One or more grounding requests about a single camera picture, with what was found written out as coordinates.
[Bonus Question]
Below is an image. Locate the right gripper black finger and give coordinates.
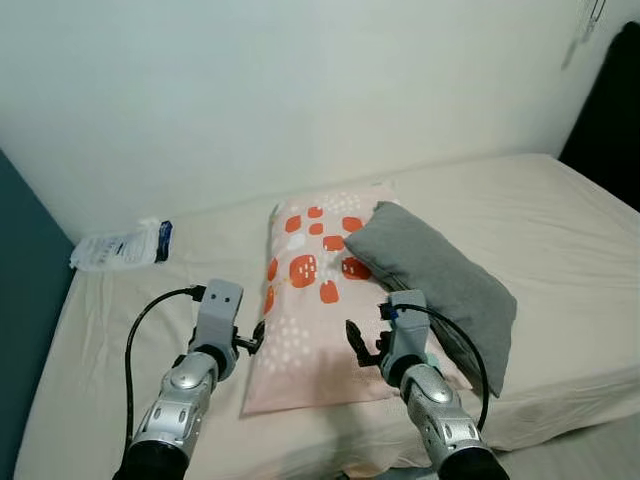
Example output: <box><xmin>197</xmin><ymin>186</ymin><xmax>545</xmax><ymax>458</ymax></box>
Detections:
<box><xmin>345</xmin><ymin>319</ymin><xmax>373</xmax><ymax>366</ymax></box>

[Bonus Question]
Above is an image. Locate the grey pillow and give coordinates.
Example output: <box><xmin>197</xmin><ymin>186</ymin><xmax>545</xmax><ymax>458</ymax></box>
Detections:
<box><xmin>345</xmin><ymin>201</ymin><xmax>518</xmax><ymax>398</ymax></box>

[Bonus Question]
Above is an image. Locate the pink pillow with orange spots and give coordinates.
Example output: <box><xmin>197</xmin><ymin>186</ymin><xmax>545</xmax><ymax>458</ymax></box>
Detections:
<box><xmin>242</xmin><ymin>183</ymin><xmax>471</xmax><ymax>417</ymax></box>

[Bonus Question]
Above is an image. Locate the white plastic packet blue end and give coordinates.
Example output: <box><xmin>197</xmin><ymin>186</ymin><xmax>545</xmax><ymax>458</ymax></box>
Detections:
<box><xmin>70</xmin><ymin>219</ymin><xmax>173</xmax><ymax>272</ymax></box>

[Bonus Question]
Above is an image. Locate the bed with cream sheet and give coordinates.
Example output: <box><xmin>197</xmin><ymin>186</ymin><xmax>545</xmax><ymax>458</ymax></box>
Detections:
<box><xmin>12</xmin><ymin>152</ymin><xmax>640</xmax><ymax>480</ymax></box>

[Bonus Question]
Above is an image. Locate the large black case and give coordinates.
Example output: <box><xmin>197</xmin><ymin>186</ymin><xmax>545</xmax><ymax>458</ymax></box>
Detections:
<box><xmin>558</xmin><ymin>20</ymin><xmax>640</xmax><ymax>211</ymax></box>

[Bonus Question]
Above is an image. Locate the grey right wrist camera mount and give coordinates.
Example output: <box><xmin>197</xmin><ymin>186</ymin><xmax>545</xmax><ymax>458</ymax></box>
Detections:
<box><xmin>385</xmin><ymin>290</ymin><xmax>431</xmax><ymax>361</ymax></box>

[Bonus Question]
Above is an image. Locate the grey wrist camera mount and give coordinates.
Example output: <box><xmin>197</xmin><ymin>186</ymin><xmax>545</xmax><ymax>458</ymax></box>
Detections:
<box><xmin>193</xmin><ymin>280</ymin><xmax>244</xmax><ymax>351</ymax></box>
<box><xmin>385</xmin><ymin>290</ymin><xmax>431</xmax><ymax>361</ymax></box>

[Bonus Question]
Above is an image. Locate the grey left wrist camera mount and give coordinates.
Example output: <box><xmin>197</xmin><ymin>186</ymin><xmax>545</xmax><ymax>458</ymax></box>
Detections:
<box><xmin>193</xmin><ymin>280</ymin><xmax>244</xmax><ymax>351</ymax></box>

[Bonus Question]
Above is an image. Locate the dark teal bed frame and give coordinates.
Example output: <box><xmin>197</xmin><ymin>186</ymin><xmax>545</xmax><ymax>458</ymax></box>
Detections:
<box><xmin>0</xmin><ymin>148</ymin><xmax>79</xmax><ymax>480</ymax></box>

